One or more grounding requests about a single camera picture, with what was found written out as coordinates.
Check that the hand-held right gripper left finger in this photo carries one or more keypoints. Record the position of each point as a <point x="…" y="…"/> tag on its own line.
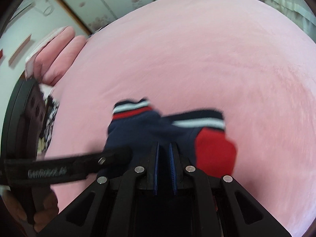
<point x="156" y="167"/>

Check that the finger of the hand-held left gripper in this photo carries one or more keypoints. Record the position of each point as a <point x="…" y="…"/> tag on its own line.
<point x="111" y="156"/>

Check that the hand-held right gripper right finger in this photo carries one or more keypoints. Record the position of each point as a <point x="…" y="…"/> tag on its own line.
<point x="172" y="167"/>

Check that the navy and red varsity jacket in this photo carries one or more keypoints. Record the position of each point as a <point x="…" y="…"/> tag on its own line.
<point x="138" y="133"/>

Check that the person's left hand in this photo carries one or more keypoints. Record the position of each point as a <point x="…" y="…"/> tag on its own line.
<point x="14" y="209"/>

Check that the black and white patterned garment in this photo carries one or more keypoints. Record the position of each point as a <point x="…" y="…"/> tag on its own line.
<point x="48" y="126"/>

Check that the white printed pillow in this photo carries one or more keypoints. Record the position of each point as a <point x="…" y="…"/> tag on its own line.
<point x="47" y="88"/>

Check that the pink lace-trimmed pillow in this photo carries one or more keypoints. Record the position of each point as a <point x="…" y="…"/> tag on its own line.
<point x="29" y="66"/>

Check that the pink folded quilt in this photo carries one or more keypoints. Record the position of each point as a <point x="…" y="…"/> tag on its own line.
<point x="54" y="61"/>

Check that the pink fleece bed blanket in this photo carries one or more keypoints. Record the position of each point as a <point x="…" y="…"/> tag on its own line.
<point x="197" y="54"/>

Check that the pink wall shelf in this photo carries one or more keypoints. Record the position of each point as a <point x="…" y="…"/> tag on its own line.
<point x="21" y="50"/>

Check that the red wall shelf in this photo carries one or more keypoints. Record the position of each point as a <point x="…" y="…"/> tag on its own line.
<point x="1" y="54"/>

